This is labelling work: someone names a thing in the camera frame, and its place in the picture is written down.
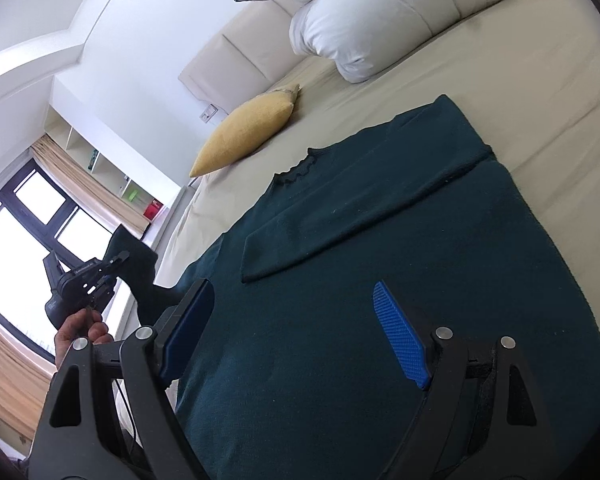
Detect bed with beige sheet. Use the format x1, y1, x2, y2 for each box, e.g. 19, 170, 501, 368
155, 0, 600, 411

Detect yellow cushion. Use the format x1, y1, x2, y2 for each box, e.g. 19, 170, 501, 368
189, 83, 301, 178

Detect white wall shelf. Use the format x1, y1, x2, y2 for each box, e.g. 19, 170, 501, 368
45, 105, 181, 233

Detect large white pillow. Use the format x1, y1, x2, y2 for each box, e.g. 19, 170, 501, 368
289, 0, 512, 84

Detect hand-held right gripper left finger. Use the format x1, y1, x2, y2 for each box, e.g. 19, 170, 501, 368
27, 279, 216, 480

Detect black framed window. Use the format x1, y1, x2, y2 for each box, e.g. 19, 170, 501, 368
0, 157, 146, 361

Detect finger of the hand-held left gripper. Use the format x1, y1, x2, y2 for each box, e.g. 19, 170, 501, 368
87, 280, 116, 307
97, 251, 131, 278

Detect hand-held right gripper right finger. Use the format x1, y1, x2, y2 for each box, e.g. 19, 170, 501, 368
372, 281, 578, 480

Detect dark teal knit sweater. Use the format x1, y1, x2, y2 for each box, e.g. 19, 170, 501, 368
105, 94, 600, 480

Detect black cable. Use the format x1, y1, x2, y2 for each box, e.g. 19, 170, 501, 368
114, 379, 142, 463

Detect tan curtain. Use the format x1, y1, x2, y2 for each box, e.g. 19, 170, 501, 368
0, 305, 56, 441
30, 135, 153, 241

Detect person's left hand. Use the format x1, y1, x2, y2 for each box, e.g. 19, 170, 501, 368
54, 308, 113, 368

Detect beige padded headboard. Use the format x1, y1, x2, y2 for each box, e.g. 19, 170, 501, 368
178, 0, 311, 116

